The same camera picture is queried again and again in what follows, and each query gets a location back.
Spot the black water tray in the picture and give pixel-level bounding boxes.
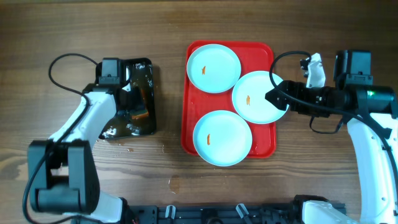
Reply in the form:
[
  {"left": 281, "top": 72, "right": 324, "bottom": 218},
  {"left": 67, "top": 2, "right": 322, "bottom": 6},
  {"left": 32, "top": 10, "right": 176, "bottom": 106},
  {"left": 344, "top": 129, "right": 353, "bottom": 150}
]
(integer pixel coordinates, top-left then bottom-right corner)
[{"left": 96, "top": 58, "right": 157, "bottom": 140}]

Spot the white plate top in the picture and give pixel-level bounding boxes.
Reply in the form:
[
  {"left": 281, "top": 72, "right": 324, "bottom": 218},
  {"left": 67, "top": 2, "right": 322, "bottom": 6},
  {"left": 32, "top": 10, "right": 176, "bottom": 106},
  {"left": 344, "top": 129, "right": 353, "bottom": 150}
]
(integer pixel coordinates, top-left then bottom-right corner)
[{"left": 186, "top": 44, "right": 241, "bottom": 93}]

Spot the white plate bottom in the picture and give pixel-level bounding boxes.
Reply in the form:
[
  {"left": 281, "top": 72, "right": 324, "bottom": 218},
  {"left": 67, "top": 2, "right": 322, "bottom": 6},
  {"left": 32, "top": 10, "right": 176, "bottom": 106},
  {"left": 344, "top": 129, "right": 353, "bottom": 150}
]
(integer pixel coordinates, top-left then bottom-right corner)
[{"left": 192, "top": 110, "right": 252, "bottom": 167}]

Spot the white plate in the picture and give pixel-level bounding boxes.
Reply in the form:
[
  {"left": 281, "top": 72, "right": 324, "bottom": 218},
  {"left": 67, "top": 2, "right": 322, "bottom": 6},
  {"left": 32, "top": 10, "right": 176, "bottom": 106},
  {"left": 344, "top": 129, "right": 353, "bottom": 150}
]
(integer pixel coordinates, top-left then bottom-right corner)
[
  {"left": 192, "top": 110, "right": 252, "bottom": 167},
  {"left": 232, "top": 70, "right": 289, "bottom": 124},
  {"left": 186, "top": 44, "right": 241, "bottom": 93}
]

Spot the right black cable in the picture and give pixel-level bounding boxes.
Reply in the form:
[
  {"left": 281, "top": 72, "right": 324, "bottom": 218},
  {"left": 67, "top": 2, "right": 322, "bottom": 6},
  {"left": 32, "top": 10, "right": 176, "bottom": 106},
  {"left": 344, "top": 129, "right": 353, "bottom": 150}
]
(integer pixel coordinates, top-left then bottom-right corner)
[{"left": 269, "top": 50, "right": 398, "bottom": 187}]

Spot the orange sponge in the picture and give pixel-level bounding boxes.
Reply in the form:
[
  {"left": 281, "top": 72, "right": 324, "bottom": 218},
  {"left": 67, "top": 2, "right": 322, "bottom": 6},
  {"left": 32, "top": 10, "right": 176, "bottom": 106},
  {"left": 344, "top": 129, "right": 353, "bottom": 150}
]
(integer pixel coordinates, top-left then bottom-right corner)
[{"left": 130, "top": 89, "right": 149, "bottom": 120}]

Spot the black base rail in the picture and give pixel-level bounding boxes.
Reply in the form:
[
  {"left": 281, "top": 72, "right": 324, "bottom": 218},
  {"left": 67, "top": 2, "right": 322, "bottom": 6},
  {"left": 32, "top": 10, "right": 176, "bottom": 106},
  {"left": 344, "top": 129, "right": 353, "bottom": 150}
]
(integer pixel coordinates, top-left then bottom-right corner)
[{"left": 130, "top": 203, "right": 290, "bottom": 224}]

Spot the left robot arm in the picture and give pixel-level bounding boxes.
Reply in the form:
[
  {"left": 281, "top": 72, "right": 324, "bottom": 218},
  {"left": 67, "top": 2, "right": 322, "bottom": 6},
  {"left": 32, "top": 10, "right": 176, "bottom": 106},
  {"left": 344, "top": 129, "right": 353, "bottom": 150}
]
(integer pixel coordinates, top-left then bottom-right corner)
[{"left": 22, "top": 84, "right": 144, "bottom": 223}]

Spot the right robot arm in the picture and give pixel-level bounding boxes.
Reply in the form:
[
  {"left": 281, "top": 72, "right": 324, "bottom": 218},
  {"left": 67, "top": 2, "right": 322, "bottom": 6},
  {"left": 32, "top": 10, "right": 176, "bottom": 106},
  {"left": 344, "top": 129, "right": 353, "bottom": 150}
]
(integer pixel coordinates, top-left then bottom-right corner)
[{"left": 265, "top": 80, "right": 397, "bottom": 223}]

